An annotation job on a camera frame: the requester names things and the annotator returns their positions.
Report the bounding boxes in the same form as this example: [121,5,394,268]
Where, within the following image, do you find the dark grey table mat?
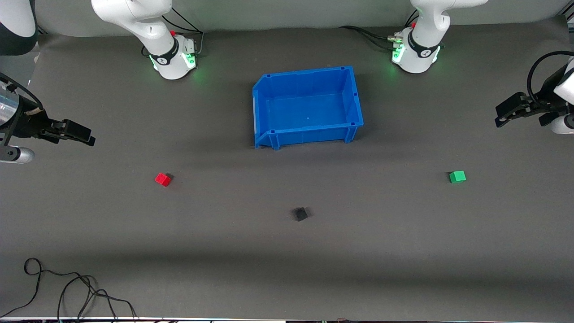
[0,17,574,320]

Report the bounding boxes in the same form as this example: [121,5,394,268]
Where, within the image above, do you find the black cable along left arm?
[526,50,574,105]

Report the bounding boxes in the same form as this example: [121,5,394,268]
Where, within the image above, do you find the black right arm base cables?
[161,6,205,57]

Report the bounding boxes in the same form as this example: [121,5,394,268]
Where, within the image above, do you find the black left arm base cables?
[338,9,420,52]

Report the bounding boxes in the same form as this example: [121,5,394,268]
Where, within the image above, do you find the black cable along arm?
[0,73,45,113]
[526,50,574,105]

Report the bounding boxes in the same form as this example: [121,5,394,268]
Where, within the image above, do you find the thin loose black cable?
[0,258,138,323]

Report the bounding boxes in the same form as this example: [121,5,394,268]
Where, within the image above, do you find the black arm base cables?
[161,6,205,57]
[338,9,420,52]

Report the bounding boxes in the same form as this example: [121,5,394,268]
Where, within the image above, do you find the black cable along right arm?
[0,73,45,113]

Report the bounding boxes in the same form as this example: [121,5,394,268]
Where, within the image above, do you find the blue plastic storage bin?
[252,65,364,150]

